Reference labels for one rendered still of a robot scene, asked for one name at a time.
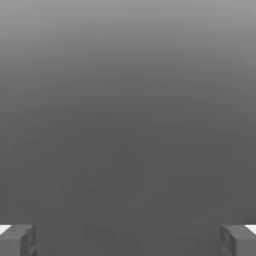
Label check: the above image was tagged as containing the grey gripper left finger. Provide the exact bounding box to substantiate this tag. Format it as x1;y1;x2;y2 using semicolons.
0;224;38;256

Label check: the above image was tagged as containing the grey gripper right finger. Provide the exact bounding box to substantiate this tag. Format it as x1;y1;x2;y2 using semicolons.
219;224;256;256

